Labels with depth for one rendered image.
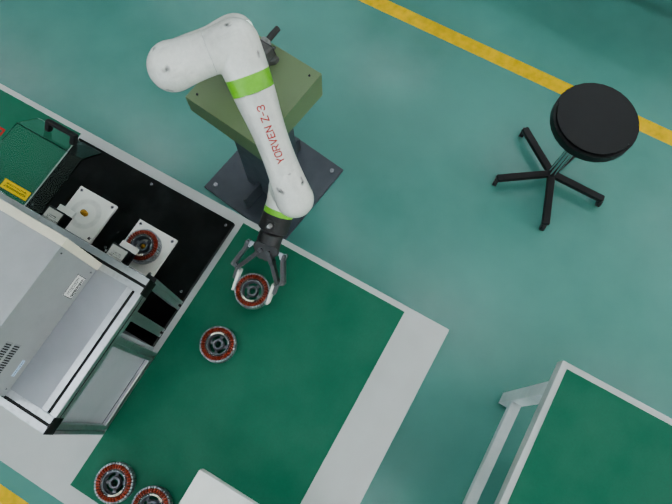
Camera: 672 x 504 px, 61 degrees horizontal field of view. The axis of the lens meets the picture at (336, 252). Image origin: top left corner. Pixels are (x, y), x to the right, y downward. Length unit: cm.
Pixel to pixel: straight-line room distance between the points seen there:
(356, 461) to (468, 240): 133
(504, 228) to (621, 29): 134
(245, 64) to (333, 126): 151
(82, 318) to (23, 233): 27
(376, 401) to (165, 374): 66
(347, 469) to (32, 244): 105
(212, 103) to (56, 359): 98
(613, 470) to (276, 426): 100
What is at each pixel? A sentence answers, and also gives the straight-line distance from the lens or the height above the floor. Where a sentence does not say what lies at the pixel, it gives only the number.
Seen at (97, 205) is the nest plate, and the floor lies 78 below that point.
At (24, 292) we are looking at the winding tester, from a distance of 145.
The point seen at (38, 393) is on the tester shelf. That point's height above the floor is 111.
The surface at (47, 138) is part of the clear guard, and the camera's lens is 190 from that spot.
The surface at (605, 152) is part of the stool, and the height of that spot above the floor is 56.
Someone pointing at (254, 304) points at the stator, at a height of 81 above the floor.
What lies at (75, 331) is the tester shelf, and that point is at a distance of 160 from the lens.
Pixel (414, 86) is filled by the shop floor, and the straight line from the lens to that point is 310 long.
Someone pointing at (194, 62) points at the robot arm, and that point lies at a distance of 149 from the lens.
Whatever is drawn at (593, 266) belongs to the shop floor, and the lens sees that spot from 292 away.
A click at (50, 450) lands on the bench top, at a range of 200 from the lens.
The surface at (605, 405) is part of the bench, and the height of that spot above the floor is 75.
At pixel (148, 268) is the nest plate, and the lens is 194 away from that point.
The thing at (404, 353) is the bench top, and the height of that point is 75.
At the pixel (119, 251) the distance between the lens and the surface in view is 183.
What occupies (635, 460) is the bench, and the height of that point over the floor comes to 75.
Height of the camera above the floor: 255
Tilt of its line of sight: 72 degrees down
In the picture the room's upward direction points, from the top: straight up
